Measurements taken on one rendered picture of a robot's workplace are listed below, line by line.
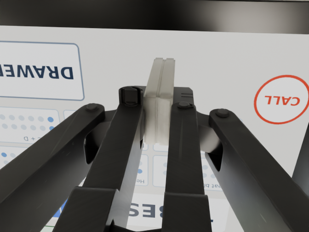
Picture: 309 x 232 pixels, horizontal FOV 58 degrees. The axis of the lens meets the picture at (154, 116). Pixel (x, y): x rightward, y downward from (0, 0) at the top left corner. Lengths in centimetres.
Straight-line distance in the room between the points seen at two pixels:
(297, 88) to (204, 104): 7
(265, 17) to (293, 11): 2
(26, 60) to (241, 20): 16
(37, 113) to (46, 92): 2
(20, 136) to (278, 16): 22
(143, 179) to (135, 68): 11
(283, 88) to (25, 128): 21
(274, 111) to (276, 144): 3
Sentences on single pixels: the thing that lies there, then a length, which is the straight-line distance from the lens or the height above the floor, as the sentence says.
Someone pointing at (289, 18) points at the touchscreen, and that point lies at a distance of 21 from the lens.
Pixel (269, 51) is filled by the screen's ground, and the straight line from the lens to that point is 21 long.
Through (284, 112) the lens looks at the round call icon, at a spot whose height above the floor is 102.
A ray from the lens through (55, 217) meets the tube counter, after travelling 33.
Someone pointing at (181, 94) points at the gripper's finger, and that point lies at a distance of 16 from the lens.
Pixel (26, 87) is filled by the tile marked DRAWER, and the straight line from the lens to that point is 25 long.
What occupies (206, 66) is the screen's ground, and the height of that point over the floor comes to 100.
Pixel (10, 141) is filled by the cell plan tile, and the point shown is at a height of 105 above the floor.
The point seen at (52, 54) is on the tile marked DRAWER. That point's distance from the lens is 23.
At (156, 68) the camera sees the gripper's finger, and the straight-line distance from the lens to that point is 18.
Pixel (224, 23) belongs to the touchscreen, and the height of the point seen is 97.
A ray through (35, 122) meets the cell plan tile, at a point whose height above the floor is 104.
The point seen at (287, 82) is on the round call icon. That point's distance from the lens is 23.
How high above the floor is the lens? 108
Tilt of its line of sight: 12 degrees down
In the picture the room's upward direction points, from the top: 176 degrees counter-clockwise
